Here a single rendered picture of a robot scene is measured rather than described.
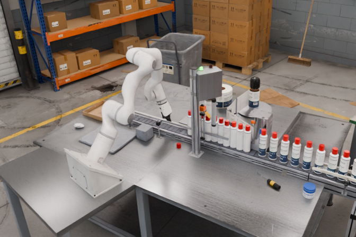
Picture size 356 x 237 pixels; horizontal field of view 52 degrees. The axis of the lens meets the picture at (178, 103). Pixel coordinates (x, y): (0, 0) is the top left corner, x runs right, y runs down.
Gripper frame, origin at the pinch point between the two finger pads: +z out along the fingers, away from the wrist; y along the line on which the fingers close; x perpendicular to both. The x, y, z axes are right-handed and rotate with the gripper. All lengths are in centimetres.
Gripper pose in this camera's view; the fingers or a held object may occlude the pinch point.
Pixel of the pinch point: (168, 120)
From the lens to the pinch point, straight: 289.5
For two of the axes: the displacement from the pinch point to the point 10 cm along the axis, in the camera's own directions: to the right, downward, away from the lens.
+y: 5.5, -4.0, 7.3
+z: 3.3, 9.1, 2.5
